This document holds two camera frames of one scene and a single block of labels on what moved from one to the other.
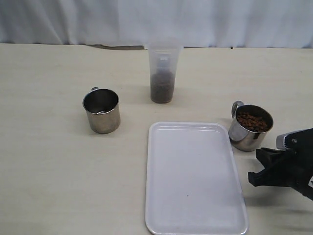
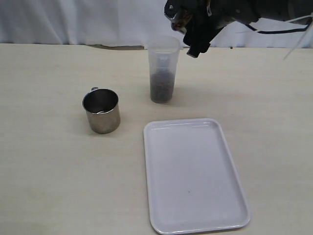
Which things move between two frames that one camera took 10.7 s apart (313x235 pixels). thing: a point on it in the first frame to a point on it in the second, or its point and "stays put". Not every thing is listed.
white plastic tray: (193, 185) stays put
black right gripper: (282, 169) to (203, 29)
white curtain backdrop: (191, 23) stays put
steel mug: (102, 106) stays put
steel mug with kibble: (249, 125) to (182, 21)
